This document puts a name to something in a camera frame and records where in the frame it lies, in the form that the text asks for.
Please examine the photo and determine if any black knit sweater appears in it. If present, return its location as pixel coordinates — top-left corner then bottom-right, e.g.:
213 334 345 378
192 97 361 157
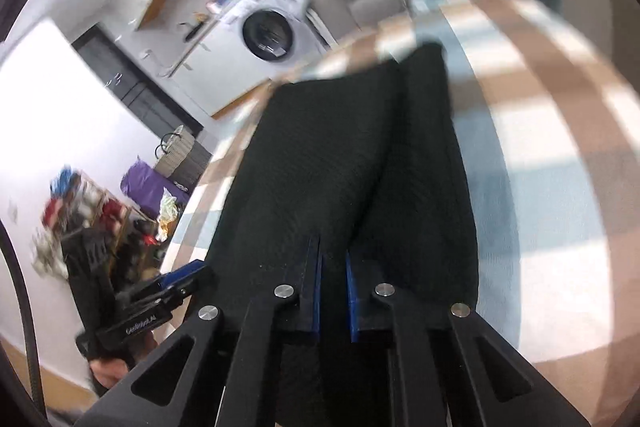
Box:
205 42 482 427

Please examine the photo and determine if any white base cabinet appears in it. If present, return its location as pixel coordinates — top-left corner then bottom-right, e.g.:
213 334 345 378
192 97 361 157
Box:
167 22 271 118

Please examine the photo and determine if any checked tablecloth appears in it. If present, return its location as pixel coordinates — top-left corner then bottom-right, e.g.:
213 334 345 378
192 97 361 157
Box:
160 0 633 368

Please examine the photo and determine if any person's left hand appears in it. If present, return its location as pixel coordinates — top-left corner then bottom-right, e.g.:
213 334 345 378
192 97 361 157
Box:
90 342 151 400

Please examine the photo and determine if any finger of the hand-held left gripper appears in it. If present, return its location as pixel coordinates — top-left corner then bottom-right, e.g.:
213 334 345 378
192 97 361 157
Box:
117 279 201 309
150 259 217 293

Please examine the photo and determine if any woven laundry basket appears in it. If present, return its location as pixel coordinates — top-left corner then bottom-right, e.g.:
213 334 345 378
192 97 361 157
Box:
152 126 211 188

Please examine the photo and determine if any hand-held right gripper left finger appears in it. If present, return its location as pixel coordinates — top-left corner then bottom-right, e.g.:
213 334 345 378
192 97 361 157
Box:
75 234 325 427

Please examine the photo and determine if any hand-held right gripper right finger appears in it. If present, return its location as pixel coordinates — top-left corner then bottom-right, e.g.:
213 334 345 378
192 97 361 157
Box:
345 254 593 427

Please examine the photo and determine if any black glass door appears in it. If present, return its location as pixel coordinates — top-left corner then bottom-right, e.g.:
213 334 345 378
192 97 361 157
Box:
72 24 203 132

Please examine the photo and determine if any purple bag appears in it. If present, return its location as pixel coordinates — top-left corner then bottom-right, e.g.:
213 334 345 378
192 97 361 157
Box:
121 162 191 220

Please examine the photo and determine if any white washing machine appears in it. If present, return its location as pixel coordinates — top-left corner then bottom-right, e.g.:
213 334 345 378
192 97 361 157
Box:
200 0 328 80

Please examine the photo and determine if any grey sofa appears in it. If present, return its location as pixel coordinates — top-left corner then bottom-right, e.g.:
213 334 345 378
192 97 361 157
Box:
307 0 416 48

